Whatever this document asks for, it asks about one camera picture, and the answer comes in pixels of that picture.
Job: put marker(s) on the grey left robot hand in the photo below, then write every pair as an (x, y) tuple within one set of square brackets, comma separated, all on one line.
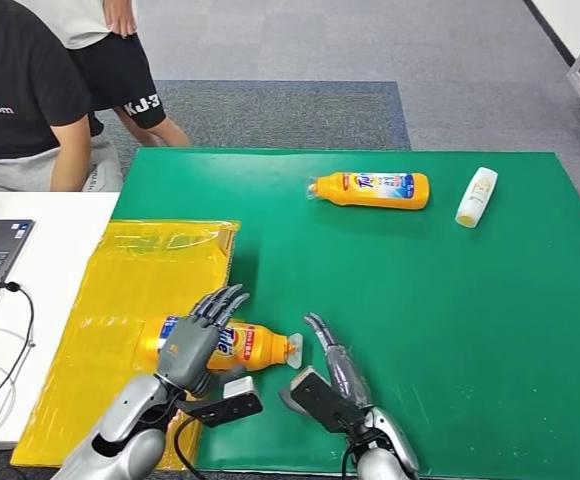
[(190, 354)]

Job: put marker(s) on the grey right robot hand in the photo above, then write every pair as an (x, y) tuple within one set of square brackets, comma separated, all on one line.
[(347, 378)]

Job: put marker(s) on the person's hand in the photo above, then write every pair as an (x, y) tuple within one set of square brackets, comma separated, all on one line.
[(120, 16)]

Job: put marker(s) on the orange detergent bottle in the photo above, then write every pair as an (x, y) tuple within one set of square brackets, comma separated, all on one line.
[(260, 348), (370, 191)]

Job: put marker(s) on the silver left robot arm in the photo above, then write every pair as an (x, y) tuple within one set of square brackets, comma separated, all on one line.
[(120, 430)]

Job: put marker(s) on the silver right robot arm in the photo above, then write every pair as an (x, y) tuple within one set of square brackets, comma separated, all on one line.
[(390, 460)]

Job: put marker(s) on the person's forearm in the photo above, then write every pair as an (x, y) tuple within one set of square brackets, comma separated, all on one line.
[(71, 156)]

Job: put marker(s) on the small white bottle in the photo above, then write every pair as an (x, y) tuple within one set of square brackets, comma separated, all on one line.
[(476, 197)]

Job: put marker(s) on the standing person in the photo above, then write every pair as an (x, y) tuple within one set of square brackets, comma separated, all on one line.
[(115, 73)]

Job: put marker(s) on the yellow plastic sheet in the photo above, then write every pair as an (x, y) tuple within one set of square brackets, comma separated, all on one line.
[(110, 285)]

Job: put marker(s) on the seated person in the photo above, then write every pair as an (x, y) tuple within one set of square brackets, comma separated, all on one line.
[(15, 73)]

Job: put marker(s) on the green table mat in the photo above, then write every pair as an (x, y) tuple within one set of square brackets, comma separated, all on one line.
[(470, 331)]

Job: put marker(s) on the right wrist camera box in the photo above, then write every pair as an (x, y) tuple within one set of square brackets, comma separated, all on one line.
[(322, 401)]

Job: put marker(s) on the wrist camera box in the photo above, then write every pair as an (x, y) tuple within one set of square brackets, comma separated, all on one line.
[(322, 401), (225, 405)]

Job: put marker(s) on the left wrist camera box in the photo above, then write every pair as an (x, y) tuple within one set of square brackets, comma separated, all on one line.
[(225, 405)]

